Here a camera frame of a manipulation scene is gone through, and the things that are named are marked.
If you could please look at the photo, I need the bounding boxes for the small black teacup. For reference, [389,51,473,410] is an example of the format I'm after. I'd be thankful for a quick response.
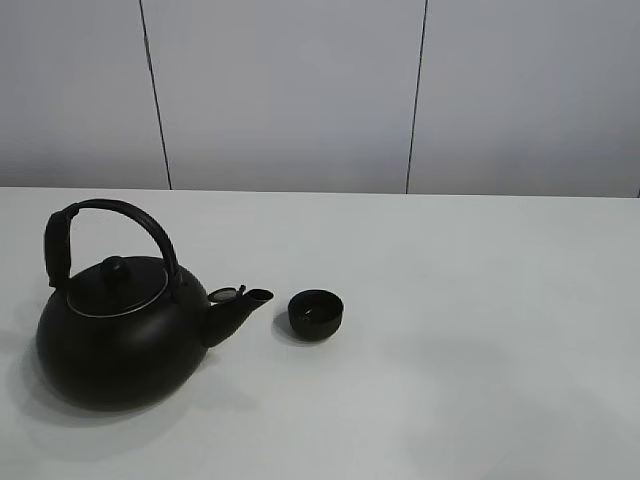
[287,289,344,342]

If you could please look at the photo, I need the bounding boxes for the black round teapot kettle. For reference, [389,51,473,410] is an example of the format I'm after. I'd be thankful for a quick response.
[35,199,273,411]

